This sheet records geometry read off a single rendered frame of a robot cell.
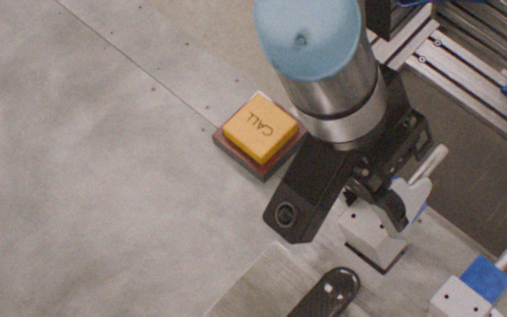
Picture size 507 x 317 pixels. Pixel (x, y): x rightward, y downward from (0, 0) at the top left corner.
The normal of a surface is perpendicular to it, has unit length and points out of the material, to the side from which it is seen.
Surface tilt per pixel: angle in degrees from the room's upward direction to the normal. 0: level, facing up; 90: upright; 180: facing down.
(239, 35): 0
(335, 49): 81
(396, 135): 11
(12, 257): 0
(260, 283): 3
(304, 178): 39
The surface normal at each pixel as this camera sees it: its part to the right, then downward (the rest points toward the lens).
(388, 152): -0.27, -0.44
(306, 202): -0.57, -0.03
